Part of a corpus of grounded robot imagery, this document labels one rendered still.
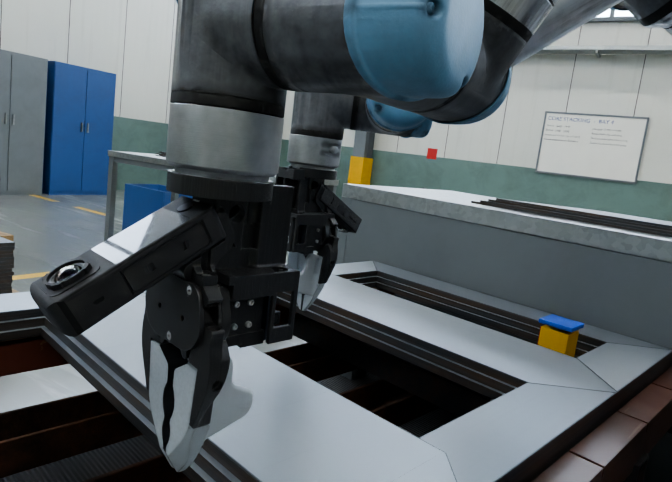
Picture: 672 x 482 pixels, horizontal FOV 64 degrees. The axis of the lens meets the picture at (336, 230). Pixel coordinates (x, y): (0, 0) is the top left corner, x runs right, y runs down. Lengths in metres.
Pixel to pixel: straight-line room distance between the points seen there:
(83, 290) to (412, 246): 1.20
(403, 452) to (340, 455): 0.07
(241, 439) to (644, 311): 0.89
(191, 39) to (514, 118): 9.73
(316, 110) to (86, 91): 8.61
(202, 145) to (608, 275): 1.02
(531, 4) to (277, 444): 0.43
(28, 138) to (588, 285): 8.24
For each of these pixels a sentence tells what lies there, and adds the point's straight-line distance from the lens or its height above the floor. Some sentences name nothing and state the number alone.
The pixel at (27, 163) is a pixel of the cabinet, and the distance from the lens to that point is 8.88.
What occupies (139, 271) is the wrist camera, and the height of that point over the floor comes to 1.05.
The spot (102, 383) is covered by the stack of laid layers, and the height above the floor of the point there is 0.83.
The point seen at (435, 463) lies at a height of 0.85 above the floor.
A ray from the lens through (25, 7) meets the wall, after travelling 9.64.
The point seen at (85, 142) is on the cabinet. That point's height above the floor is 0.82.
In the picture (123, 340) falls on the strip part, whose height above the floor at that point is 0.85.
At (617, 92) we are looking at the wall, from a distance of 9.79.
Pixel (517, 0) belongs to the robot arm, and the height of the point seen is 1.25.
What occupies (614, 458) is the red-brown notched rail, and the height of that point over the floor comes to 0.82.
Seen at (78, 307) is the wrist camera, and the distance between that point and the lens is 0.33.
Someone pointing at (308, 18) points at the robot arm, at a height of 1.20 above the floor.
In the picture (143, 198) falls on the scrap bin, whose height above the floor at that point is 0.47.
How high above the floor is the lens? 1.14
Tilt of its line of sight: 8 degrees down
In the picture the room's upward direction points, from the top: 7 degrees clockwise
